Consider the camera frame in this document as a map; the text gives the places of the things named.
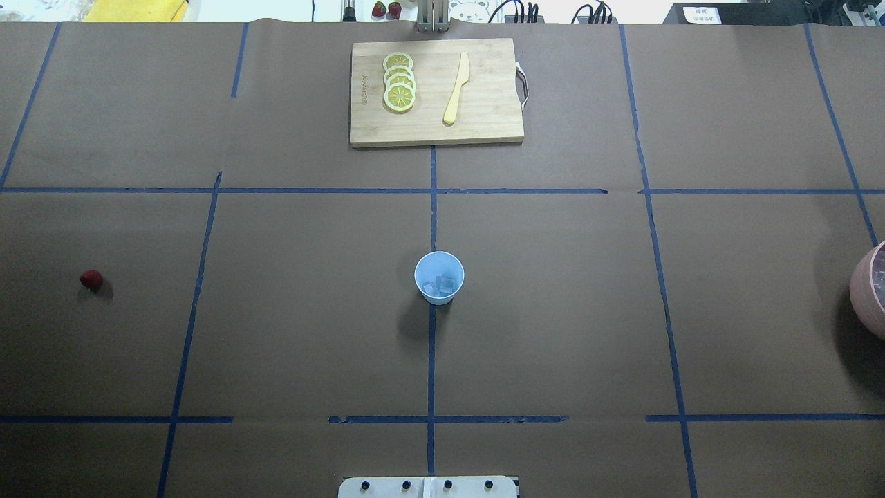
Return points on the bamboo cutting board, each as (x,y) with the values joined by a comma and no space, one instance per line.
(490,109)

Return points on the spare strawberry on tray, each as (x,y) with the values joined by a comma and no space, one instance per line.
(379,10)

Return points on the yellow cloth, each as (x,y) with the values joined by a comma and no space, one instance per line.
(137,11)

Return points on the ice cubes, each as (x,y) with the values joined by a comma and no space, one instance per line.
(441,286)

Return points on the aluminium frame post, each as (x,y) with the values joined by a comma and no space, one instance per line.
(432,16)

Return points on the red strawberry on table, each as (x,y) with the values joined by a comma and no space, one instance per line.
(92,280)

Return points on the light blue plastic cup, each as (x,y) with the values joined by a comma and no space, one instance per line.
(439,263)

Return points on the yellow plastic knife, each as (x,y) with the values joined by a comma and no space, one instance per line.
(462,78)

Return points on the pink bowl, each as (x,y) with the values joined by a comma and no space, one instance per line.
(866,291)

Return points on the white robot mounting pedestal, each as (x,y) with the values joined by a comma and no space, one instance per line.
(430,486)

